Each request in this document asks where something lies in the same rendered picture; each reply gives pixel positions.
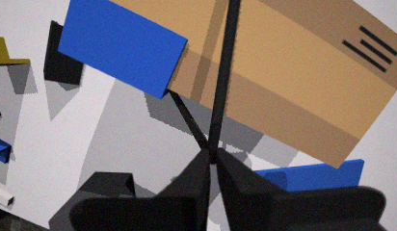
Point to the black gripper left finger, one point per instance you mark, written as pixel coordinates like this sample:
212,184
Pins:
181,206

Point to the brown cardboard box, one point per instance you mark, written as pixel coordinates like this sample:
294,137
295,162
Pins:
313,74

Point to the yellow l-shaped corner guard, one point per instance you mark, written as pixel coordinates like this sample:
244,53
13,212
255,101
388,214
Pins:
5,58

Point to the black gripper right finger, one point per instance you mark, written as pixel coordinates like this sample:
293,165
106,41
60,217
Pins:
253,203

